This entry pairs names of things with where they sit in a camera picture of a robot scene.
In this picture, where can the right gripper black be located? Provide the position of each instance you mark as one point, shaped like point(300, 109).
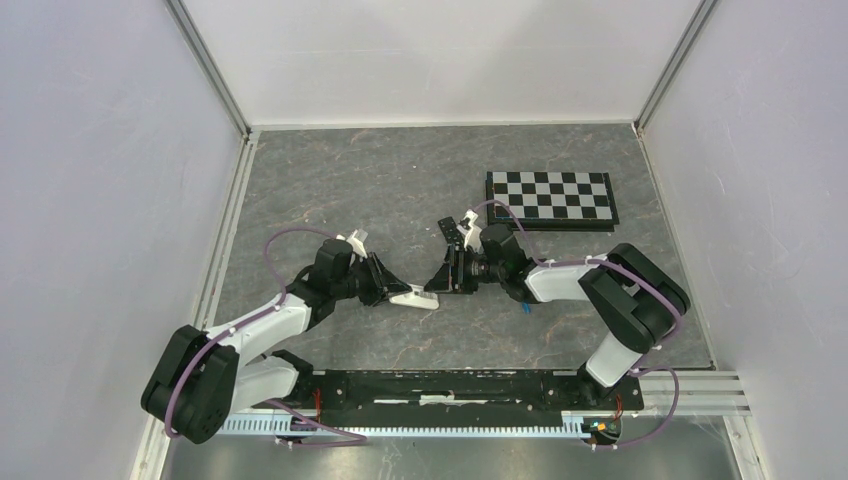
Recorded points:
point(451, 277)

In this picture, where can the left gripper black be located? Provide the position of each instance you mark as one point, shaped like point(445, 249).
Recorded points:
point(382, 281)

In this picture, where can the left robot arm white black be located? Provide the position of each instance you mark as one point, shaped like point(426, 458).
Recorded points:
point(203, 377)

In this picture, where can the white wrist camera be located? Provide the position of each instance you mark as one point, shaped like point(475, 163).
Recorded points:
point(470, 228)
point(356, 240)

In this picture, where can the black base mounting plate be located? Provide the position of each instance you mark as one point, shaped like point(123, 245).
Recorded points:
point(457, 398)

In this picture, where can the white remote control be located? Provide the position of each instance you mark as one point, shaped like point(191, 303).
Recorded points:
point(417, 297)

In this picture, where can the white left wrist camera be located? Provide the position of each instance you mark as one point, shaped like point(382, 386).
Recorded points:
point(356, 240)

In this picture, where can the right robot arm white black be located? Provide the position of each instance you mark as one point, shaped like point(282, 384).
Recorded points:
point(637, 301)

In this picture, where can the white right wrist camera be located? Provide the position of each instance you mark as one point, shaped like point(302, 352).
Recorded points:
point(470, 228)

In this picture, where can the white slotted cable duct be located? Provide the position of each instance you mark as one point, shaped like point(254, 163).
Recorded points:
point(281, 424)

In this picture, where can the black white chessboard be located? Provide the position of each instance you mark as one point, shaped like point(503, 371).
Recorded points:
point(551, 200)

